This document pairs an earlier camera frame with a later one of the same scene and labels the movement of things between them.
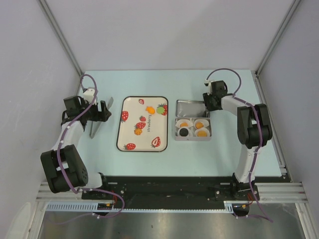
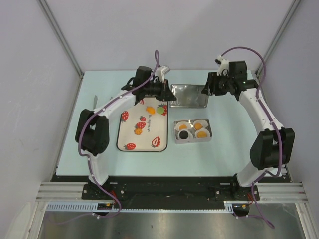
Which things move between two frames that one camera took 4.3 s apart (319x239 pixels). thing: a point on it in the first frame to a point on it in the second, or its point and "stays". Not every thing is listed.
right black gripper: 208,107 to 213,78
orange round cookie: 202,133 stays
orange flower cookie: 199,125 stays
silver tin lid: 191,109 to 189,95
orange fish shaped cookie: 150,110 stays
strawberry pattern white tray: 154,137 stays
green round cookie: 160,110 stays
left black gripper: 103,115 to 165,93
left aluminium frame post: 55,29 stays
